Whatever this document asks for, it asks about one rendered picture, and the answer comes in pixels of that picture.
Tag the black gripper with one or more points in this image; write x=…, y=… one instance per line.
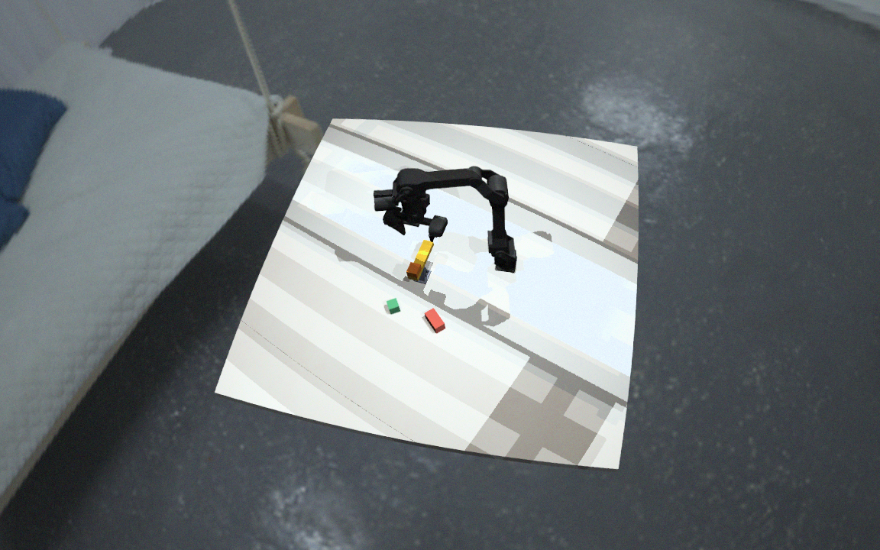
x=396, y=219

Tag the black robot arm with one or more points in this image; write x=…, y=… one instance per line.
x=411, y=183

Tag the red rectangular block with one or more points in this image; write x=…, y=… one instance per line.
x=434, y=320

